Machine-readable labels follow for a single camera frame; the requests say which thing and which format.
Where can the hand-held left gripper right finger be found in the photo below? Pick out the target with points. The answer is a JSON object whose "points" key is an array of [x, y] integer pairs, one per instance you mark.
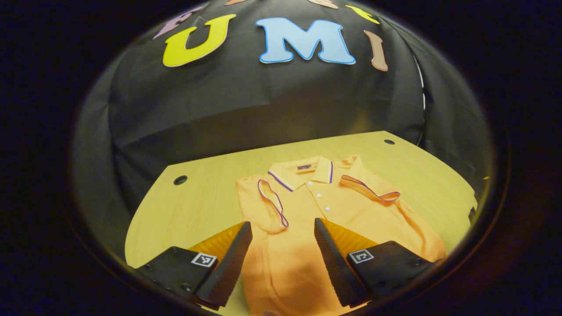
{"points": [[336, 267]]}

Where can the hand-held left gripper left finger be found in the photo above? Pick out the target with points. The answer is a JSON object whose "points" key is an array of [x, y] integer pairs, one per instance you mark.
{"points": [[228, 272]]}

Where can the orange T-shirt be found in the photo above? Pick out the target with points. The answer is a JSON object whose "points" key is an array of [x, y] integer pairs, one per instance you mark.
{"points": [[325, 219]]}

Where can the black backdrop cloth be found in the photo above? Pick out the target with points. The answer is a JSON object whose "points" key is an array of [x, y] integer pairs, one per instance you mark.
{"points": [[263, 105]]}

